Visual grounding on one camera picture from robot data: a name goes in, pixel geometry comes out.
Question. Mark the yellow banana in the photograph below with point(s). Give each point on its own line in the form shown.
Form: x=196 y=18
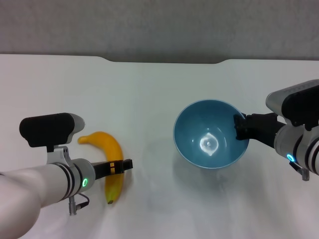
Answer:
x=111 y=147

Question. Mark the silver right camera bracket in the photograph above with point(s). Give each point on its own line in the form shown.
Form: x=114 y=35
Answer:
x=312 y=133

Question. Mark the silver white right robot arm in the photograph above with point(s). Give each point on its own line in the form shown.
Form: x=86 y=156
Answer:
x=304 y=154

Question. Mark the silver left camera bracket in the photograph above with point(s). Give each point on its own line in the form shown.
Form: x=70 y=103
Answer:
x=59 y=155

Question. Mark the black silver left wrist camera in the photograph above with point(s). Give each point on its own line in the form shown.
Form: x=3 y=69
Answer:
x=47 y=129

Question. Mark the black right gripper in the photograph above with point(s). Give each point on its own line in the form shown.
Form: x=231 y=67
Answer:
x=261 y=129

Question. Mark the silver camera bracket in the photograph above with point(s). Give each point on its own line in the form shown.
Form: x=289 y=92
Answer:
x=312 y=133
x=59 y=155

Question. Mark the blue plastic bowl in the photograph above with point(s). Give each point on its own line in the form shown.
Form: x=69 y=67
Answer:
x=199 y=149

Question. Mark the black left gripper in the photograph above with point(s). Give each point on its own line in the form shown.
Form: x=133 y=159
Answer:
x=101 y=170

